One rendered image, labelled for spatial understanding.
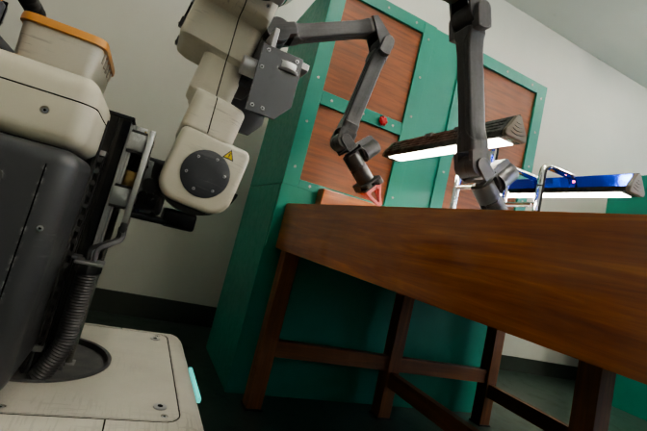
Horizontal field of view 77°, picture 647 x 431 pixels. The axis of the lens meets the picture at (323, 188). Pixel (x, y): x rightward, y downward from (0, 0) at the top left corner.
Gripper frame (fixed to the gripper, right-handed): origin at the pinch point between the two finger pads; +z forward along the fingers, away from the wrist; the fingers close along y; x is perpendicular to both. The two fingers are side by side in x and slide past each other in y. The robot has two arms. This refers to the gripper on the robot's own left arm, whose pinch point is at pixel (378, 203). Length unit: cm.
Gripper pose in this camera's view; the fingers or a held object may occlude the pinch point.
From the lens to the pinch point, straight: 139.7
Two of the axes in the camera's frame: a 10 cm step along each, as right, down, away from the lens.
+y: -4.0, 0.2, 9.2
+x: -7.6, 5.5, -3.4
